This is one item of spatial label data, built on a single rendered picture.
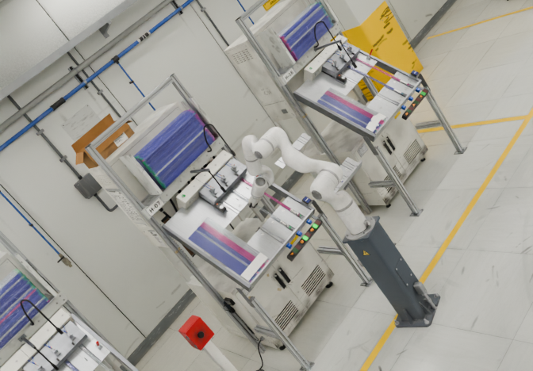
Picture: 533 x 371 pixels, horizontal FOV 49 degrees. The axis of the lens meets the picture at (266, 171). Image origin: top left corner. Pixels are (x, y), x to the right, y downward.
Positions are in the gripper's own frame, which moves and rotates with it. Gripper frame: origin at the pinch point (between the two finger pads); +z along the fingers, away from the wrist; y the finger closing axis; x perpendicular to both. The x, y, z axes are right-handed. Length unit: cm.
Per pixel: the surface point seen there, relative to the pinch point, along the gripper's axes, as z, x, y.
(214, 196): -1.2, -23.1, 13.3
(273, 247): -4.1, 28.6, 17.9
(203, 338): 7, 30, 86
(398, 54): 132, -22, -311
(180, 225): 6, -28, 41
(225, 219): 2.2, -7.6, 20.3
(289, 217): -3.3, 23.7, -5.9
